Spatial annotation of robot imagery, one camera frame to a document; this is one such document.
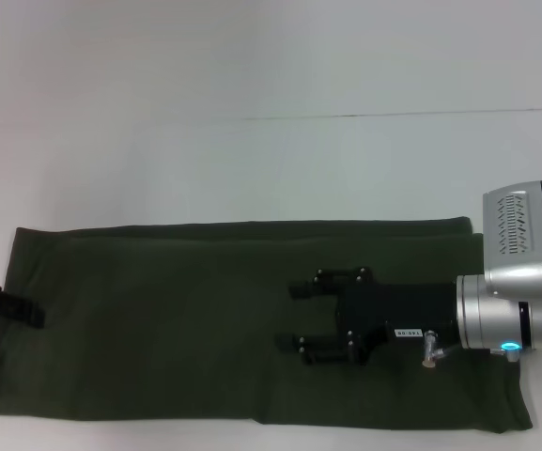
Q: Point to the dark green FREE t-shirt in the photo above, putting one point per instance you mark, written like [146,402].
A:
[158,305]

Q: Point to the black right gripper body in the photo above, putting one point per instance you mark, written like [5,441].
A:
[392,312]

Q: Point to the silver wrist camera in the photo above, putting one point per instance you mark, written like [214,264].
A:
[519,235]

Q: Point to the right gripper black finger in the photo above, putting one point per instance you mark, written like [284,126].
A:
[322,350]
[327,283]

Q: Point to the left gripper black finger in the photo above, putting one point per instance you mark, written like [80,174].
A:
[21,310]

